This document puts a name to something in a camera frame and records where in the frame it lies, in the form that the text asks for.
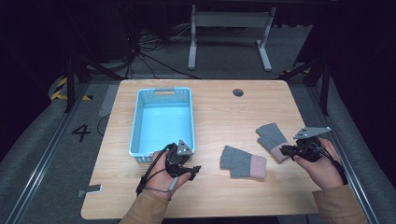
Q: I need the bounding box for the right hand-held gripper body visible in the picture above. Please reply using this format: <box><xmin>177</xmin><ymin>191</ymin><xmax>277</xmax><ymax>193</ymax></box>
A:
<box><xmin>292</xmin><ymin>125</ymin><xmax>332</xmax><ymax>163</ymax></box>

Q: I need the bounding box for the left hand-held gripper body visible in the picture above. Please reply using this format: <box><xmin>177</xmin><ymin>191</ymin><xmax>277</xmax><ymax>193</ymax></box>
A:
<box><xmin>163</xmin><ymin>139</ymin><xmax>195</xmax><ymax>175</ymax></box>

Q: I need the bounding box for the grey glove with pink cuff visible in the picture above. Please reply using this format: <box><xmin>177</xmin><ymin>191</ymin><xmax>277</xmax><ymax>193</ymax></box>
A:
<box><xmin>219</xmin><ymin>145</ymin><xmax>268</xmax><ymax>180</ymax></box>
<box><xmin>255</xmin><ymin>122</ymin><xmax>291</xmax><ymax>164</ymax></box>

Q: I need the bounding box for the light blue plastic basket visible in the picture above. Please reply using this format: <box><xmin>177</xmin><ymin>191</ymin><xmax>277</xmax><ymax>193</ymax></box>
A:
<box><xmin>128</xmin><ymin>87</ymin><xmax>196</xmax><ymax>164</ymax></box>

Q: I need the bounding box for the person's right hand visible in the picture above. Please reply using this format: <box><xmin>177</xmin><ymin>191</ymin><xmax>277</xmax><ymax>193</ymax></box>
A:
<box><xmin>292</xmin><ymin>137</ymin><xmax>345</xmax><ymax>190</ymax></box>

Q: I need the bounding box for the person's left hand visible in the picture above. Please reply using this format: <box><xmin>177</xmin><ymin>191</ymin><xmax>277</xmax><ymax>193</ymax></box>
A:
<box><xmin>141</xmin><ymin>150</ymin><xmax>192</xmax><ymax>201</ymax></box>

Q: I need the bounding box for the black metal stand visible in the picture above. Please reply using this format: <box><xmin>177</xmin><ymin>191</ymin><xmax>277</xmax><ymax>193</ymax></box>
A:
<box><xmin>64</xmin><ymin>52</ymin><xmax>125</xmax><ymax>114</ymax></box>
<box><xmin>278</xmin><ymin>55</ymin><xmax>332</xmax><ymax>117</ymax></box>

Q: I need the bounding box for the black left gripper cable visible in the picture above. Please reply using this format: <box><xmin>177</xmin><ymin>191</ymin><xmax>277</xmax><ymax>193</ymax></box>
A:
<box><xmin>135</xmin><ymin>143</ymin><xmax>177</xmax><ymax>198</ymax></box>

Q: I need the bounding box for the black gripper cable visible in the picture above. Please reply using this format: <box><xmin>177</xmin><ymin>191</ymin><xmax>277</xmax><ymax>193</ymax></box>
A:
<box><xmin>317</xmin><ymin>145</ymin><xmax>349</xmax><ymax>186</ymax></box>
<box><xmin>135</xmin><ymin>143</ymin><xmax>177</xmax><ymax>198</ymax></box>

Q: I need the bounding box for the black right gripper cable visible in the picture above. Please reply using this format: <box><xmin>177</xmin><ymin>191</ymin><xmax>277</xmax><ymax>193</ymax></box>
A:
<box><xmin>317</xmin><ymin>145</ymin><xmax>349</xmax><ymax>186</ymax></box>

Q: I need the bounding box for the small metal bracket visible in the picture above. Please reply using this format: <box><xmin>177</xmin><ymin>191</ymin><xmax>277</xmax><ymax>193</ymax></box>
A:
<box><xmin>76</xmin><ymin>183</ymin><xmax>103</xmax><ymax>198</ymax></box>

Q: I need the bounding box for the bundle of black floor cables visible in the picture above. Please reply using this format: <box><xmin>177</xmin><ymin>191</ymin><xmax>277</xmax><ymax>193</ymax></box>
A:
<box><xmin>122</xmin><ymin>24</ymin><xmax>200</xmax><ymax>80</ymax></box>

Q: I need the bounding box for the white metal desk frame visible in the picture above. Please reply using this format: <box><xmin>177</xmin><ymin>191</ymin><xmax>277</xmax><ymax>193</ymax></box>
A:
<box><xmin>187</xmin><ymin>4</ymin><xmax>277</xmax><ymax>73</ymax></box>

